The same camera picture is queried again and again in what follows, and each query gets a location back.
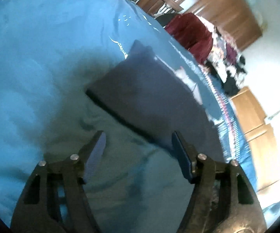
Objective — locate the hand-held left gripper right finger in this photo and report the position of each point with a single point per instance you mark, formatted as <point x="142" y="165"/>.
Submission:
<point x="182" y="155"/>

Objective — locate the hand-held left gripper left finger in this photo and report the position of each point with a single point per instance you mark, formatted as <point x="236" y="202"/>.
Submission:
<point x="96" y="155"/>

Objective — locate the navy and grey polo shirt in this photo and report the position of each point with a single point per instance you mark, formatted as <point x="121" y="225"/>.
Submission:
<point x="149" y="97"/>

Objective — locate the pile of mixed clothes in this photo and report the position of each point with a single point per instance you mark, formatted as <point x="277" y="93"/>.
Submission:
<point x="227" y="60"/>

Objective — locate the blue printed bedspread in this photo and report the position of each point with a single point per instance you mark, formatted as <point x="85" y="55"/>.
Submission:
<point x="33" y="77"/>

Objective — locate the dark red cloth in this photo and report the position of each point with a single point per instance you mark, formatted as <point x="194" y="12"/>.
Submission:
<point x="191" y="34"/>

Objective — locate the brown wooden door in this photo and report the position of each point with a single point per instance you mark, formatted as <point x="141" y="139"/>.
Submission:
<point x="227" y="12"/>

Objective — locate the brown wooden chair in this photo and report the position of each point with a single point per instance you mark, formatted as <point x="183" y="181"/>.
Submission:
<point x="165" y="0"/>

